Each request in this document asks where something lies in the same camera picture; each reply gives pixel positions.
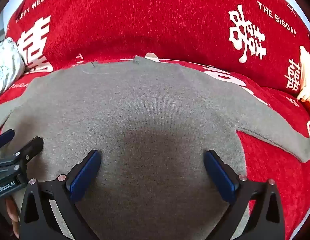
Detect red printed sofa cover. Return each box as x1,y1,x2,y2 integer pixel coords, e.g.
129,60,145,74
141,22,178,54
0,0,310,240

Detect white floral cloth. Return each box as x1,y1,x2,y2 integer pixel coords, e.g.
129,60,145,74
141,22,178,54
0,37,25,99

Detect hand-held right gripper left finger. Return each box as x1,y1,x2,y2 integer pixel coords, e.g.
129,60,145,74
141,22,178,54
19,149,102,240

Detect person's left hand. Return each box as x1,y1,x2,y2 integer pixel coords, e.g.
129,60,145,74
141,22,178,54
5,196,20,239

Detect grey knit sweater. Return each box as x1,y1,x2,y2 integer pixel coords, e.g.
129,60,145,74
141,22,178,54
0,55,310,240

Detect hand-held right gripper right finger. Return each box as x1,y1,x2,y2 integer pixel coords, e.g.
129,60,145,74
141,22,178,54
204,149,285,240

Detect cream and red cloth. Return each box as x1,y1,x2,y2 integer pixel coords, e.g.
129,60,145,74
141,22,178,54
296,45,310,103

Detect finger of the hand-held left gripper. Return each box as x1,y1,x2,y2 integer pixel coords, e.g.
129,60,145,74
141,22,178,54
0,136,44,173
0,129,15,150

